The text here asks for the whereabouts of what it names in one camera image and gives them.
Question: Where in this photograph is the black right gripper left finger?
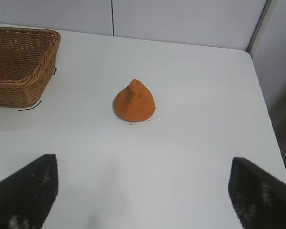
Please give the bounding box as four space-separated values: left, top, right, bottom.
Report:
0 154 59 229

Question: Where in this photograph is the grey metal wall post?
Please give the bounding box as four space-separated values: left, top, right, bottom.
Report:
245 0 273 52

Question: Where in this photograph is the orange fruit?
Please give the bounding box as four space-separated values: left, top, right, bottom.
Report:
113 78 156 123

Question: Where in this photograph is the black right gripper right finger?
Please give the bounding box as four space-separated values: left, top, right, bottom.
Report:
228 156 286 229

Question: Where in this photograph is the brown wicker basket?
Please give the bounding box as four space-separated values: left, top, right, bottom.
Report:
0 25 62 108

